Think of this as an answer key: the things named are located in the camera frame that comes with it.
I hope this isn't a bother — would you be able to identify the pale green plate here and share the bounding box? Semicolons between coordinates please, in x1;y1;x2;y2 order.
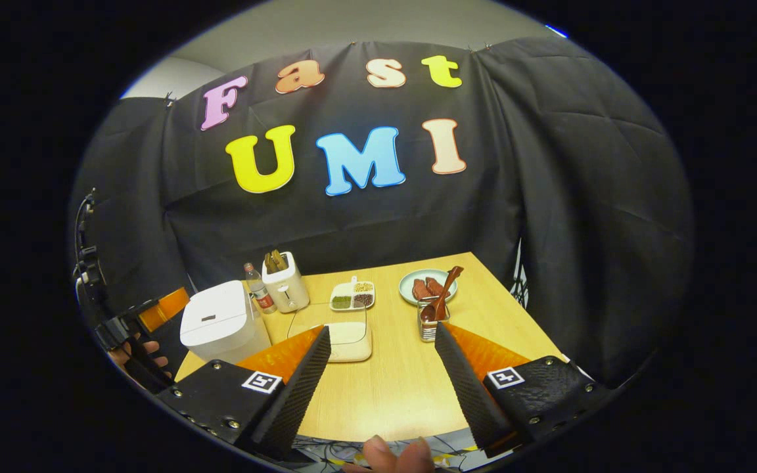
398;269;458;306

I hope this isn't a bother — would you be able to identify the black clamp stand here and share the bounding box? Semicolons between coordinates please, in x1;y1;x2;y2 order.
73;189;110;316

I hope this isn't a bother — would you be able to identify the white divided dish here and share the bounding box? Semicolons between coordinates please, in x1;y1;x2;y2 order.
329;276;375;312

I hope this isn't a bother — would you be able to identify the clear wire chopstick holder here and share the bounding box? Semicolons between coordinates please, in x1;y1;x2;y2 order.
417;296;450;343

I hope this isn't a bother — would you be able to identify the clear water bottle red label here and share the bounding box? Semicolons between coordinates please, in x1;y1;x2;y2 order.
243;263;278;315

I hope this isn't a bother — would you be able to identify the clear glass tray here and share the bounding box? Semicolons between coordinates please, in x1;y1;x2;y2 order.
285;304;374;364

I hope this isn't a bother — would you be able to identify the white toaster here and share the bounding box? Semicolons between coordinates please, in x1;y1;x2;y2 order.
262;252;311;313

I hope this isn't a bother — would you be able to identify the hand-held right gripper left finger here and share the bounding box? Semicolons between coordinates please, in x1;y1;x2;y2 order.
155;325;332;461

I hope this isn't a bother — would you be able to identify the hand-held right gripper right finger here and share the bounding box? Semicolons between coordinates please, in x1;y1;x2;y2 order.
434;322;616;459

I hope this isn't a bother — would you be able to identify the dark wooden spoon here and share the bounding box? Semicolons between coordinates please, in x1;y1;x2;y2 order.
420;266;464;323

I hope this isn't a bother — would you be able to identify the metal stand frame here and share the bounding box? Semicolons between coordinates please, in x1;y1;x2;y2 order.
510;240;529;309

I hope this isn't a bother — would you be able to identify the white rice cooker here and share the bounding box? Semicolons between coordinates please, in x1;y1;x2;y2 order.
179;281;272;364

